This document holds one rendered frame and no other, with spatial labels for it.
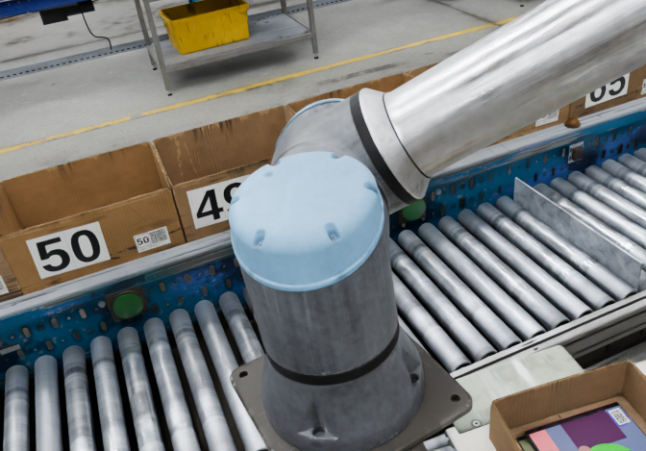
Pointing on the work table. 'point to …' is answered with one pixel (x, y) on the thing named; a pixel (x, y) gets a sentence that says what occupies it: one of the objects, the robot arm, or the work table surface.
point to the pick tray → (567, 401)
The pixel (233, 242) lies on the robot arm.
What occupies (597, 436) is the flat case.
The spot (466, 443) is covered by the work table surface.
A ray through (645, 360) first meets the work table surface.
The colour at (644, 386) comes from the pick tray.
